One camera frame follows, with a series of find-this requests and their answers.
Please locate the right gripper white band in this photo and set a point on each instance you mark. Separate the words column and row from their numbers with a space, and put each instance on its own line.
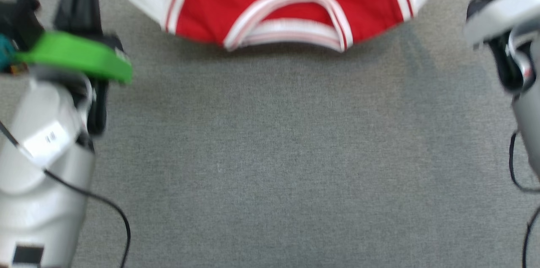
column 502, row 14

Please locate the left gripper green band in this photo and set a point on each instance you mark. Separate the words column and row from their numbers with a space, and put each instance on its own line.
column 76, row 55

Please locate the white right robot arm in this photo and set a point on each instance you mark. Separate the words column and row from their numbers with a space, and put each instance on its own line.
column 529, row 116

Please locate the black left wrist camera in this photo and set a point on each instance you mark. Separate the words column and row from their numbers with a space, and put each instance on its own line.
column 19, row 19

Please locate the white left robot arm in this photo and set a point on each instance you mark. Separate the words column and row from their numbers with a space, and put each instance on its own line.
column 38, row 183

